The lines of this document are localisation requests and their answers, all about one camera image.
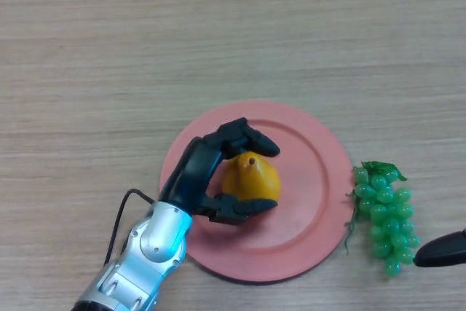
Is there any green grape bunch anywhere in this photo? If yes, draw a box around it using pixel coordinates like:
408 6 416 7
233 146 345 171
344 160 422 278

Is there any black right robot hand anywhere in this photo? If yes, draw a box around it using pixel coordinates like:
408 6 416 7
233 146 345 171
413 228 466 268

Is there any yellow pear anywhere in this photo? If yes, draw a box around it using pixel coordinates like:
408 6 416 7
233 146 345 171
221 150 282 205

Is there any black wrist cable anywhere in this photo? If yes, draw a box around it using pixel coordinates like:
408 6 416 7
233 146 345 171
103 189 157 267

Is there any pink round plate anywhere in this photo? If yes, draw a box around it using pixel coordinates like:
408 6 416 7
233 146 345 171
159 98 353 285

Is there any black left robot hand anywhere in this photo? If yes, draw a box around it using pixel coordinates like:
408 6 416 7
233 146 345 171
158 117 281 225

